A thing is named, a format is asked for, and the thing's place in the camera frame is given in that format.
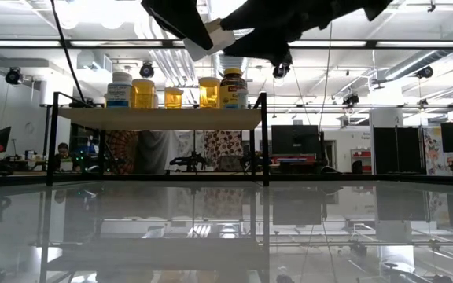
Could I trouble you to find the pastel floral panel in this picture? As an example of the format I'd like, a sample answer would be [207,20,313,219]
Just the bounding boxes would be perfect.
[422,127,444,176]

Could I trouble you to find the small plain white bottle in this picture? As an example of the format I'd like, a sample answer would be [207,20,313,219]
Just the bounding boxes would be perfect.
[237,88,249,110]

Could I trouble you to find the red dotted floral cloth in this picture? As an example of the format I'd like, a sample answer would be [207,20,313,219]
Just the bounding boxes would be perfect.
[204,130,244,173]

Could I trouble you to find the orange pill bottle white cap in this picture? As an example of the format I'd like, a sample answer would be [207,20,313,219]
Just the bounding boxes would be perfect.
[164,86,185,110]
[198,76,222,110]
[131,78,157,110]

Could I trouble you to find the black table frame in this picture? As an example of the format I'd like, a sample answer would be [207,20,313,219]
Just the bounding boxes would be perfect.
[0,172,453,188]

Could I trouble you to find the wooden shelf black legs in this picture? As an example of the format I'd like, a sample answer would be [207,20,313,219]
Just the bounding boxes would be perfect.
[45,90,270,188]

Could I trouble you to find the person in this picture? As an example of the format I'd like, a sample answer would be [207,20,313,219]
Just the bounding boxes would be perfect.
[56,141,73,173]

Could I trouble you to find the grey hanging cloth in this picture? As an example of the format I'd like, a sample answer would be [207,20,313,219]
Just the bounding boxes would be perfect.
[138,130,172,175]

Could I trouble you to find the orange patterned tapestry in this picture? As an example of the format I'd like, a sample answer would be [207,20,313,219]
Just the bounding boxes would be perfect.
[105,130,140,175]

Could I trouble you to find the large black monitor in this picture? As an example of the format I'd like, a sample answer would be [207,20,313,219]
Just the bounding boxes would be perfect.
[271,124,321,155]

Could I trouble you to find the brown fish oil bottle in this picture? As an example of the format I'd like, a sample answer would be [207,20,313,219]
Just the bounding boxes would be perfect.
[219,67,249,110]

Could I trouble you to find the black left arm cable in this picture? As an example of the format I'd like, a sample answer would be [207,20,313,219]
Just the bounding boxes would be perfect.
[49,0,87,104]

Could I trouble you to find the white bottle blue-banded label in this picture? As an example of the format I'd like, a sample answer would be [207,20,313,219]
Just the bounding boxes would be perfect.
[105,71,134,109]

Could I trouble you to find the small tilted black monitor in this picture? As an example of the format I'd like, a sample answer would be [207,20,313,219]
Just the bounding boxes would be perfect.
[0,126,13,154]

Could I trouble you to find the black partition panel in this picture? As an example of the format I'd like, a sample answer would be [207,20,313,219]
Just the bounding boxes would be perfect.
[372,126,427,175]

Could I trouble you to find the red storage bin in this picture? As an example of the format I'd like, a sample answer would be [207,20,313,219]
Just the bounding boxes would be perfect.
[271,154,316,164]

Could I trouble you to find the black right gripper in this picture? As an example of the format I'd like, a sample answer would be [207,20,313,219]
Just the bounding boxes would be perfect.
[140,0,392,67]

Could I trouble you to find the black overhead frame bar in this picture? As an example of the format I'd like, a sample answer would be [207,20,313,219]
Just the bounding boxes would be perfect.
[0,39,453,50]

